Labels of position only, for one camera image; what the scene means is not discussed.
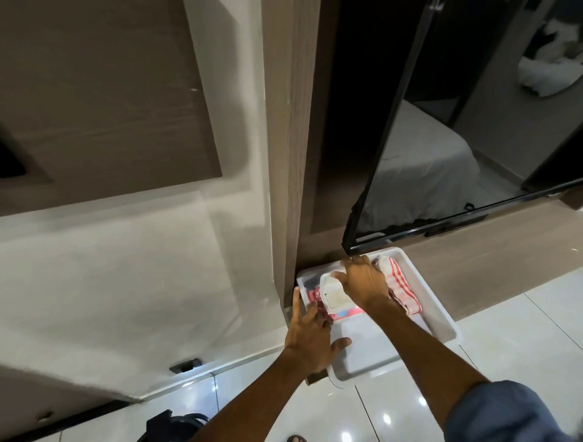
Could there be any person's left hand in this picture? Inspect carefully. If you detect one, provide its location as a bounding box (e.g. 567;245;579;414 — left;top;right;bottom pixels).
284;287;353;372

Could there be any person's right hand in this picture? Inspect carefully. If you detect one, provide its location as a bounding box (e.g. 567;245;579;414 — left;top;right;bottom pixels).
331;254;391;311

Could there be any white and red wipes packet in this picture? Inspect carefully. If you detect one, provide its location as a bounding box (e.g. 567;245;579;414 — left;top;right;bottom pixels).
306;270;365;324

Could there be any person's right forearm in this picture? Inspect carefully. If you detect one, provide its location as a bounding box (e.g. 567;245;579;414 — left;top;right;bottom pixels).
364;296;491;431

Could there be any person's left forearm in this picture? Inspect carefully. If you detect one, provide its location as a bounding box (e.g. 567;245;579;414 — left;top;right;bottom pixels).
191;347;329;442

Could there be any white plastic tray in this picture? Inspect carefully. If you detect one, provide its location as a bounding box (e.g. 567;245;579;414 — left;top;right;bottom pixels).
296;247;459;383

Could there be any white red-striped cloth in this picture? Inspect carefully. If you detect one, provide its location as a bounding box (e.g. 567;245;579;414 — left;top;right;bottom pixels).
374;255;424;316

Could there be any black door stopper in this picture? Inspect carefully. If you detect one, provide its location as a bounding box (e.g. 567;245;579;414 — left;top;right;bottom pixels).
169;358;203;375

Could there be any brown wooden television unit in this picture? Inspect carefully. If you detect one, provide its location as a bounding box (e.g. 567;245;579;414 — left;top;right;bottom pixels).
261;0;583;385

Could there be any dark bag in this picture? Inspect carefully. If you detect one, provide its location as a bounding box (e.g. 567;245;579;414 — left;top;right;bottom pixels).
146;409;210;442

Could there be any blue shirt sleeve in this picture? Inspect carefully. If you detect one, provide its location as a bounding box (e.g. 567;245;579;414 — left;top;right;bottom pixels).
444;380;574;442

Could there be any black flat television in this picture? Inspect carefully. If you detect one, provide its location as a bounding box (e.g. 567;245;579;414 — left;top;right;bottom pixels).
342;0;583;257

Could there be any brown wooden wall panel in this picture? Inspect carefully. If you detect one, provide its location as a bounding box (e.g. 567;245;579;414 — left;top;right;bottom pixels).
0;0;223;218

